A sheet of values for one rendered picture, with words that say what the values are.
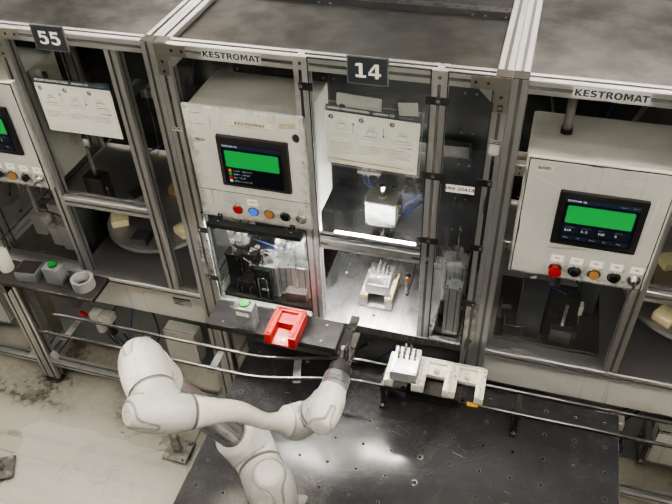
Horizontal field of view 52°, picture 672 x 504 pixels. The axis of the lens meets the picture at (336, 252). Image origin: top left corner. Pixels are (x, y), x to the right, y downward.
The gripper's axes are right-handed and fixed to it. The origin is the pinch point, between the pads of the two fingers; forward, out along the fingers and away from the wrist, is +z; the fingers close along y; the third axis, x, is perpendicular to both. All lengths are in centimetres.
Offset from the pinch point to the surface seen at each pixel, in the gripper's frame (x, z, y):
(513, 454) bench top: -61, -6, -45
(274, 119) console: 30, 21, 69
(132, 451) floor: 113, -7, -112
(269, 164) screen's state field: 33, 18, 53
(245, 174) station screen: 42, 18, 47
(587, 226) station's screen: -69, 18, 46
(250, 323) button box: 44.3, 8.0, -16.9
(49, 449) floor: 153, -17, -112
